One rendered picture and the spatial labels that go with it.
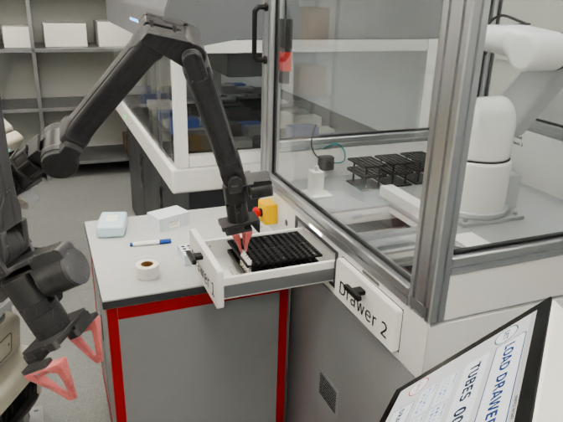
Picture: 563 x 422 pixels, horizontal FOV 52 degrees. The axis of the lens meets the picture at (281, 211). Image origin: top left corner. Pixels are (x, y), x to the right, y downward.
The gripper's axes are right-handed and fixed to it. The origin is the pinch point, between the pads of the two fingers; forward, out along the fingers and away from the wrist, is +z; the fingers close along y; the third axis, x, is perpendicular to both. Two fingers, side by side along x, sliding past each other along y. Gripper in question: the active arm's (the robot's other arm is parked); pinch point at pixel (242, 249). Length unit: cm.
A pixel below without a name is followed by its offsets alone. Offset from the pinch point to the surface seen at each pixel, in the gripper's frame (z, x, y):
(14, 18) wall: -43, -417, 95
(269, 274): 3.7, 9.9, -4.4
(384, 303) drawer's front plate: 2.7, 36.4, -24.6
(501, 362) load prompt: -23, 89, -16
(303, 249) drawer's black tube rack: 4.4, -0.1, -17.3
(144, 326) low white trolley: 23.4, -10.5, 30.7
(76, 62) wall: 0, -420, 55
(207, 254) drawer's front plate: -2.4, 3.3, 10.1
